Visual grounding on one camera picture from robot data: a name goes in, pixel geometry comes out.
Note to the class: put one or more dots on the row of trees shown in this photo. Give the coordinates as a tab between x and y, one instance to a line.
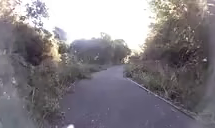
101	50

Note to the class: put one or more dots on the grey asphalt path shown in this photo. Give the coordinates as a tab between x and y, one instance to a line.
119	103

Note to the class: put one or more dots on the pale kerb strip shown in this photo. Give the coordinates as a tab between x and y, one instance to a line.
155	94

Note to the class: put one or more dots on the robot's own part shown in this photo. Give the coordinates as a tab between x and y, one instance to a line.
70	126

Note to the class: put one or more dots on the dense bushes and trees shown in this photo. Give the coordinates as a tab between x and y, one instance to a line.
181	60

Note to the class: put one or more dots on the overgrown bushes with weeds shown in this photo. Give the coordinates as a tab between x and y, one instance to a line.
31	70

